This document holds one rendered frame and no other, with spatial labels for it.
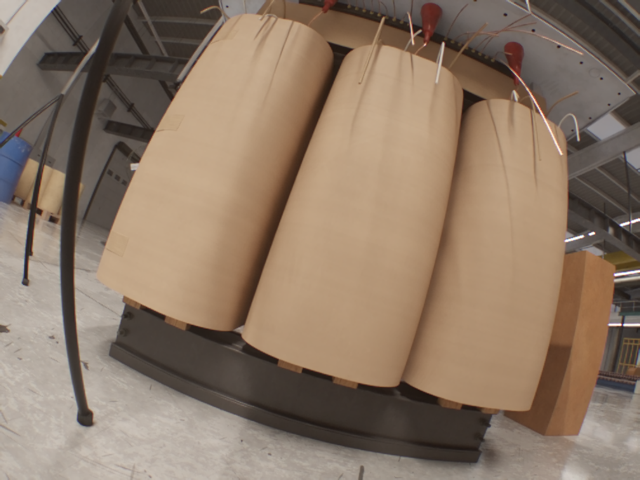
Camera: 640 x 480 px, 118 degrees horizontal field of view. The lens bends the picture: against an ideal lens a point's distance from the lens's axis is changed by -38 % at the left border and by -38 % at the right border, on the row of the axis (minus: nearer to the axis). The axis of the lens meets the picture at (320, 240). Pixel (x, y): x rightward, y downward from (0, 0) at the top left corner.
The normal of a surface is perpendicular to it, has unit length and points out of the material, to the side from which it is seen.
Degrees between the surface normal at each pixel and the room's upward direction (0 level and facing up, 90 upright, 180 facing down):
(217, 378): 90
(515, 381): 90
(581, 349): 90
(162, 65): 90
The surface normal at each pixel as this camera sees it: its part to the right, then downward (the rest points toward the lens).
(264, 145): 0.61, 0.04
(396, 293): 0.28, -0.10
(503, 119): -0.44, -0.32
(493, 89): 0.05, -0.18
